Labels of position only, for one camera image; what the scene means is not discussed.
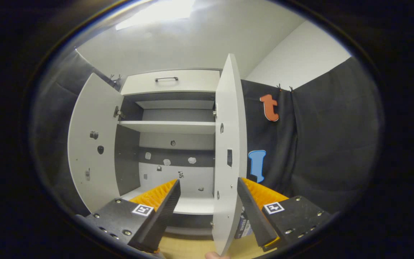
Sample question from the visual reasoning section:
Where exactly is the white and grey cabinet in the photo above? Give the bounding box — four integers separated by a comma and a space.
114, 68, 225, 238

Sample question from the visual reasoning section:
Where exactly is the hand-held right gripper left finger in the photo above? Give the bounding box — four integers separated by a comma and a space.
76, 179, 181, 254

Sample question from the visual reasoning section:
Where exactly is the white cabinet door calendar sticker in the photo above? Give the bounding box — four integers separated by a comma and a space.
212, 53, 248, 256

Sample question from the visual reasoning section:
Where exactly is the blue white printed box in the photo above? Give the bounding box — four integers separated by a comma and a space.
234, 207, 254, 240

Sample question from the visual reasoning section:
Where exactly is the white cabinet shelf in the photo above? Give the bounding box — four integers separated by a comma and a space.
119, 121, 216, 135

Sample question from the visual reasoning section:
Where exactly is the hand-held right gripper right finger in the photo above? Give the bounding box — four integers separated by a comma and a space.
236, 177, 331, 252

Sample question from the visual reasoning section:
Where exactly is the white cabinet drawer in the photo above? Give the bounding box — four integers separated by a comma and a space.
121, 69, 222, 96

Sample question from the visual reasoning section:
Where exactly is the ceiling light panel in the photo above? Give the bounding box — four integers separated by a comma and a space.
115, 0, 196, 31

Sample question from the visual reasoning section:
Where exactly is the white cabinet door camera sticker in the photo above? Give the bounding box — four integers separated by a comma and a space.
67, 73, 125, 213

